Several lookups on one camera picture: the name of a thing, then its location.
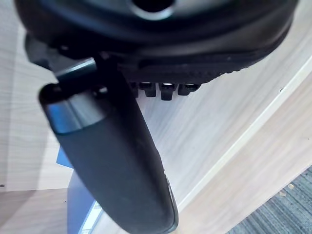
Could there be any wooden cabinet shelf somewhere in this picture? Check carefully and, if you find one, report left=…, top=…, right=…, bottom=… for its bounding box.
left=133, top=21, right=312, bottom=210

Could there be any blue folder with spine label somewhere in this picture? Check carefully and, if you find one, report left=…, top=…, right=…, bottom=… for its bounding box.
left=55, top=143, right=104, bottom=234

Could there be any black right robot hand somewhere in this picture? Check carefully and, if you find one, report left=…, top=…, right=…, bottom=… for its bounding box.
left=14, top=0, right=297, bottom=234

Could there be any light wooden office cabinet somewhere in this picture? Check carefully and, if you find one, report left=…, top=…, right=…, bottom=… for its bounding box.
left=0, top=0, right=312, bottom=234

